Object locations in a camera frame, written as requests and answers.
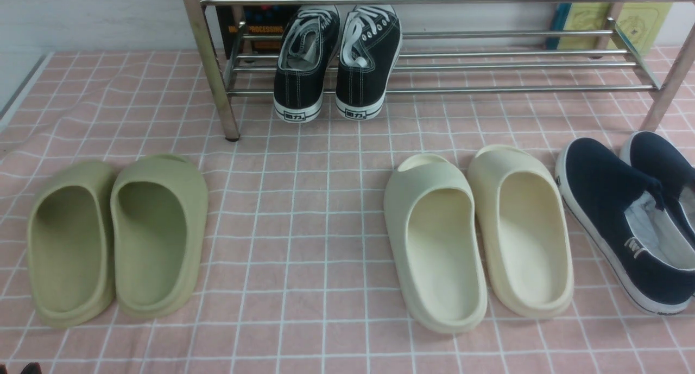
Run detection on steel shoe rack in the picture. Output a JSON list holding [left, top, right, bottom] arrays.
[[183, 0, 693, 142]]

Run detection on navy slip-on shoe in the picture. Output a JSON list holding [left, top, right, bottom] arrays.
[[554, 137, 693, 315], [619, 131, 694, 246]]

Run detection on dark book behind rack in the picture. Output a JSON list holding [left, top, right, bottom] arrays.
[[216, 4, 298, 59]]

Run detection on cream left slipper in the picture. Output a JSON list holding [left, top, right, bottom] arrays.
[[384, 154, 488, 334]]

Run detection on cream slipper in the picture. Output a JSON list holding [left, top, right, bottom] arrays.
[[467, 144, 575, 319], [384, 154, 488, 334]]

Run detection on black left canvas sneaker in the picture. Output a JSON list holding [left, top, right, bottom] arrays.
[[273, 5, 341, 124]]

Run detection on black canvas sneaker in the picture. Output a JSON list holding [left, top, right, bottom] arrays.
[[335, 4, 403, 121], [273, 5, 341, 124]]

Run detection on black right canvas sneaker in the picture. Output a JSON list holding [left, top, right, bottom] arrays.
[[335, 4, 403, 121]]

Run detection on cream right slipper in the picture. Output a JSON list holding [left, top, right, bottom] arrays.
[[467, 144, 575, 319]]

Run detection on green right slipper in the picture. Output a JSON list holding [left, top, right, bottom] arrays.
[[110, 154, 209, 319]]

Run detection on green slipper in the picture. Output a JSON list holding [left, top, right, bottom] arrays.
[[27, 160, 117, 328], [110, 154, 209, 319]]

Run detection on green left slipper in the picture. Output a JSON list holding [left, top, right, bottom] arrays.
[[27, 160, 117, 328]]

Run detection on yellow teal book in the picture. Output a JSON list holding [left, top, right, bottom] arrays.
[[545, 2, 672, 55]]

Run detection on dark object bottom left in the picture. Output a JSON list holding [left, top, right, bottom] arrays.
[[20, 362, 42, 374]]

